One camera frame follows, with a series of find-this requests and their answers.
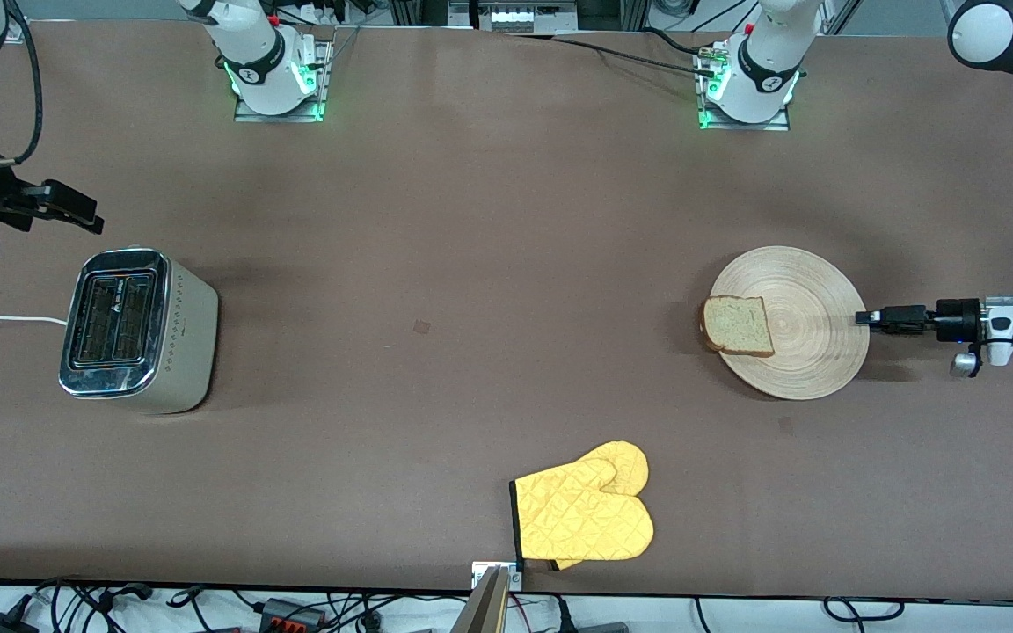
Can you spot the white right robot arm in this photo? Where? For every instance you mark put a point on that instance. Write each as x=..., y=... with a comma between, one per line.
x=260, y=70

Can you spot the grey power strip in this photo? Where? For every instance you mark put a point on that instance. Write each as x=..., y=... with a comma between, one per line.
x=520, y=16

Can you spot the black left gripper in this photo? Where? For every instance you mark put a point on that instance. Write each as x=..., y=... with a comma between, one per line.
x=957, y=319

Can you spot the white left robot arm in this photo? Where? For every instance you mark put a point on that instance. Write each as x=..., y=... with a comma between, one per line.
x=999, y=35

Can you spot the small metal camera bracket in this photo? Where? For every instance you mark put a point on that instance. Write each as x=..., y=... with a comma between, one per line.
x=477, y=571

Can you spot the silver beige two-slot toaster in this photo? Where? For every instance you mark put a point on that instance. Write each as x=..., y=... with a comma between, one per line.
x=181, y=343

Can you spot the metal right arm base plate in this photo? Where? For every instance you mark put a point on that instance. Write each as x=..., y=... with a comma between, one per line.
x=247, y=112

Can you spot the brown-crusted bread slice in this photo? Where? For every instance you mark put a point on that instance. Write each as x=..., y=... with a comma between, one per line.
x=735, y=323

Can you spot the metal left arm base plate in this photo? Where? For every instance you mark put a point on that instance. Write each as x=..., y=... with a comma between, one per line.
x=779, y=125

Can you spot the wooden camera post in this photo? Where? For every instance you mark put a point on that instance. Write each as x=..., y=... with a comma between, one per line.
x=484, y=611

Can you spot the yellow quilted oven mitt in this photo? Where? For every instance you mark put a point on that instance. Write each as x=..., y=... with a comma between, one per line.
x=586, y=514

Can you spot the black orange connector box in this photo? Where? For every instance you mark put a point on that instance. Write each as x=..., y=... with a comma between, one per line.
x=291, y=613

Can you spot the black power adapter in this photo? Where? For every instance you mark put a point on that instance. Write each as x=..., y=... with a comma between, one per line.
x=1, y=624

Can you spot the round wooden plate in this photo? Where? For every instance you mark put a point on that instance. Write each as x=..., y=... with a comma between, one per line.
x=814, y=325

